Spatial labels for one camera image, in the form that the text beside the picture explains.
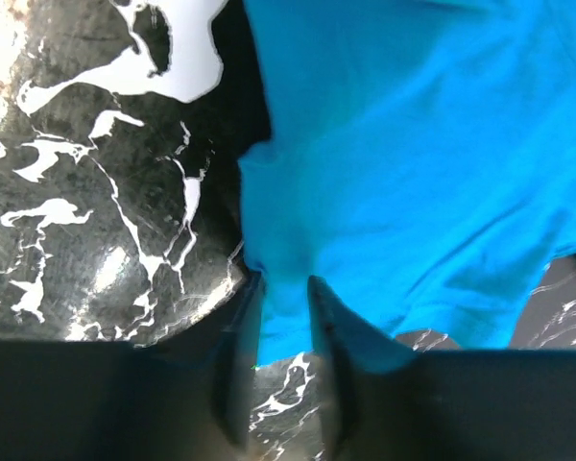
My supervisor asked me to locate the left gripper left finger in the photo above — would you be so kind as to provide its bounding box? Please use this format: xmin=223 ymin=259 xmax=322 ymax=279
xmin=0 ymin=275 xmax=263 ymax=460

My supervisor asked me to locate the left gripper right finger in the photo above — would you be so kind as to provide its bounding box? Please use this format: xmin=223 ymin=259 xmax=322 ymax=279
xmin=307 ymin=277 xmax=576 ymax=460

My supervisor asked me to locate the blue t shirt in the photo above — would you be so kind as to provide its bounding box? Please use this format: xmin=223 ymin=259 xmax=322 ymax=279
xmin=239 ymin=1 xmax=576 ymax=366

